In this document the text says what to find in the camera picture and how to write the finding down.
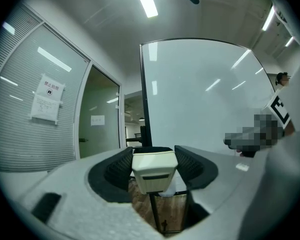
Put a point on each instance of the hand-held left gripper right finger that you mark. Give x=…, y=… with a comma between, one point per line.
x=200, y=169

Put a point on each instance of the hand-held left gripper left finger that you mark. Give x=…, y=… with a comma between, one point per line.
x=112, y=174

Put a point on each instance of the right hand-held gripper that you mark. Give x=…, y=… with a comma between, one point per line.
x=280, y=111

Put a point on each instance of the cream plastic block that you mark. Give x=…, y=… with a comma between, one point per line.
x=155, y=169

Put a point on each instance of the person's right forearm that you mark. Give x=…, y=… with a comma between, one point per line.
x=289, y=129

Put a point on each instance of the large white projection board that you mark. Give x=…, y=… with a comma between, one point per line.
x=197, y=91

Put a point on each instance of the black metal rack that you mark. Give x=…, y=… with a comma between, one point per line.
x=141, y=136

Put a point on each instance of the white paper sheet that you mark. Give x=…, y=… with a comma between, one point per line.
x=97, y=120

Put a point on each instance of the frosted glass door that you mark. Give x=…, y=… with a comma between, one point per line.
x=100, y=114

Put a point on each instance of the white paper notice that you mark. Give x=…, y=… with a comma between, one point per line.
x=47, y=99

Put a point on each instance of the long ceiling light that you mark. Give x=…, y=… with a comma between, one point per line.
x=289, y=41
x=268, y=19
x=146, y=0

